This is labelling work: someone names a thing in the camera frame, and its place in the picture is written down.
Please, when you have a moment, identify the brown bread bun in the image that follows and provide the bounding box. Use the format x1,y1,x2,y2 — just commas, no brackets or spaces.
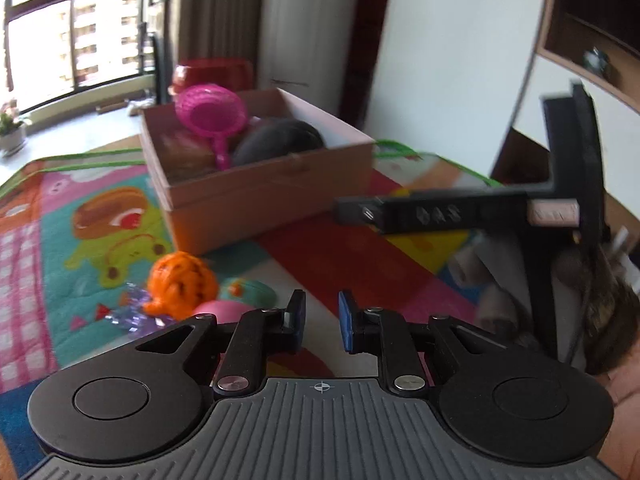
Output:
156,130,217,183

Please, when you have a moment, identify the pink toy racket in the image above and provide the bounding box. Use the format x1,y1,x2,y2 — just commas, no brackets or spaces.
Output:
175,84,248,170

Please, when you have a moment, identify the gloved right hand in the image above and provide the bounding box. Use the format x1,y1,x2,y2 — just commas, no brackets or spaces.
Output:
447,219,640,378

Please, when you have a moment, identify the pink toy pig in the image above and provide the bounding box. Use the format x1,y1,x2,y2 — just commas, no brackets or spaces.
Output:
193,299,254,324

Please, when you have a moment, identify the purple crystal toy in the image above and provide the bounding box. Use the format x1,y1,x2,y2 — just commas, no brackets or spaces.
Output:
105,283,175,337

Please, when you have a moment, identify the pink cardboard box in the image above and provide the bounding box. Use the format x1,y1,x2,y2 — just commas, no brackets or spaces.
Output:
140,89,374,256

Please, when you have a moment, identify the black plush toy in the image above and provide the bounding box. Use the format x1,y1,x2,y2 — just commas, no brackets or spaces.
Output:
231,118,326,167

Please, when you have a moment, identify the white air conditioner unit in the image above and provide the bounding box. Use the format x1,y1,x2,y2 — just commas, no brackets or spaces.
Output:
257,0,357,115

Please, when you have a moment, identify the pink flower pot plant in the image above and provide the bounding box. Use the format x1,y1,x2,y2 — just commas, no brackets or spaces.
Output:
0,99,32,158

